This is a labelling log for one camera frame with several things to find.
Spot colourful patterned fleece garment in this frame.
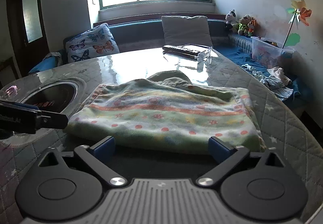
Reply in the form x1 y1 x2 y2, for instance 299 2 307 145
65 71 265 154

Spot dark storage bag with zipper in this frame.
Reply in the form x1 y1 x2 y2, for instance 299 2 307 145
14 77 86 116

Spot pile of clothes on sofa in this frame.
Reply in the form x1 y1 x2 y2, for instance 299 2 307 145
241 64 294 101

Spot clear eyeglasses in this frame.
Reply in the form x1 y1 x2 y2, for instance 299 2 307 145
197 47 213 73

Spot dark wooden door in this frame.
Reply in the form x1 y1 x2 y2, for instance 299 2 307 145
6 0 49 77

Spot black remote control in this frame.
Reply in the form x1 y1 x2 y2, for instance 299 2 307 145
162 45 201 57

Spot butterfly print pillow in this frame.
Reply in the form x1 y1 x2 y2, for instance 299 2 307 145
65 23 120 63

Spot clear plastic storage box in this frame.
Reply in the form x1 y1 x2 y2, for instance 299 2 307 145
251 37 296 69

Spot blue corner sofa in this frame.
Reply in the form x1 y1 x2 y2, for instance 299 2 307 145
29 16 313 110

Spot grey square cushion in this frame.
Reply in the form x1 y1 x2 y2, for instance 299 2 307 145
161 16 212 47

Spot green orange plush toys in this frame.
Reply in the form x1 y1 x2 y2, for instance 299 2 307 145
238 15 257 37

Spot black white plush cow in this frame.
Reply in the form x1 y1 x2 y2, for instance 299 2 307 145
225 9 239 33

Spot paper pinwheel flower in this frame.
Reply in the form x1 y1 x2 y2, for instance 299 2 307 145
282 0 312 48

